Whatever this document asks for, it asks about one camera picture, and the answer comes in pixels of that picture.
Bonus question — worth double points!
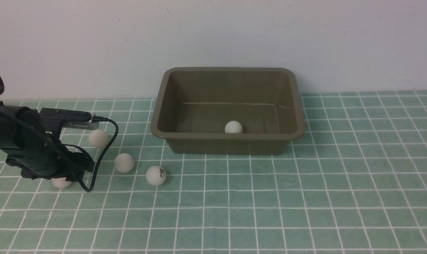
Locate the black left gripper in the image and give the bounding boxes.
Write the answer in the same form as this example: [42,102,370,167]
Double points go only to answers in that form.
[3,106,95,182]

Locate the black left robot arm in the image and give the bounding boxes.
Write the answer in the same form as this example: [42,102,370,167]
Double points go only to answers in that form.
[0,102,99,182]

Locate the white ping-pong ball with logo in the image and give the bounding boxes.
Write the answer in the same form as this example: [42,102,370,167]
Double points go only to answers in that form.
[145,166,167,187]

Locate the olive green plastic bin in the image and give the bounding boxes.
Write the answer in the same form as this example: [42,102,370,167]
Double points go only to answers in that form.
[150,67,306,155]

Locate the green checkered tablecloth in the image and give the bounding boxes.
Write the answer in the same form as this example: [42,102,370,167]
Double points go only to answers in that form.
[0,90,427,254]

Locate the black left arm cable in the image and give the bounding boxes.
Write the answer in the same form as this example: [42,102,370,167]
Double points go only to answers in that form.
[0,67,119,193]

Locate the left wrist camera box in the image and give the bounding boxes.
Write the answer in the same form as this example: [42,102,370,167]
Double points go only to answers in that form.
[39,108,99,133]

